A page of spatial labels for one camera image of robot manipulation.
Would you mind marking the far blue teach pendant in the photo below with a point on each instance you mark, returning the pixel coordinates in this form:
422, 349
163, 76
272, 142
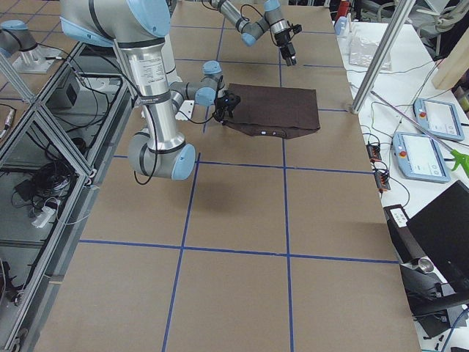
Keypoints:
440, 118

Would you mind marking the green grabber tool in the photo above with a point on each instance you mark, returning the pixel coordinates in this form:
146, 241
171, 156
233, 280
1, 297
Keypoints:
460, 159

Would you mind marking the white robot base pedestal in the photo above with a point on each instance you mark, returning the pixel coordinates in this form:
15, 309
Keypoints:
186, 111

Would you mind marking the aluminium frame post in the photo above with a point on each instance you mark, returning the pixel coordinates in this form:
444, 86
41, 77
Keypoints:
390, 35

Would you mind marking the near blue teach pendant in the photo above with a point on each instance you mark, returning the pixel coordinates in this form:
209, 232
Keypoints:
419, 158

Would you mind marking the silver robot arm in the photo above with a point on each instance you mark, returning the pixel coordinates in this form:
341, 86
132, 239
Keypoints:
139, 30
253, 24

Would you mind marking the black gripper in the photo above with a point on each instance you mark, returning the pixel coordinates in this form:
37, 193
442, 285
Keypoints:
223, 105
285, 45

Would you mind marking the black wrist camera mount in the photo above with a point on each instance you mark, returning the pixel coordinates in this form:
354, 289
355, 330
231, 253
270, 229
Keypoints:
294, 29
231, 101

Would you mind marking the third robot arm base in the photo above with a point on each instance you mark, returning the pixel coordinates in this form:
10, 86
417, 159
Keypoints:
33, 57

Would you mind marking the aluminium frame cabinet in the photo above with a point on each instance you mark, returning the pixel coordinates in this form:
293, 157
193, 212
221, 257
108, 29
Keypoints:
52, 165

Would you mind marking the dark brown t-shirt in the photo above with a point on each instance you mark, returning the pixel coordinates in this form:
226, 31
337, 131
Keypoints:
286, 113

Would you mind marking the blue teach pendant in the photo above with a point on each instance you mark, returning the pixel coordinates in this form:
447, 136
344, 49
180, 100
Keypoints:
440, 118
419, 158

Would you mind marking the black monitor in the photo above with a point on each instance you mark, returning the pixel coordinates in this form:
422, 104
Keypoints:
441, 230

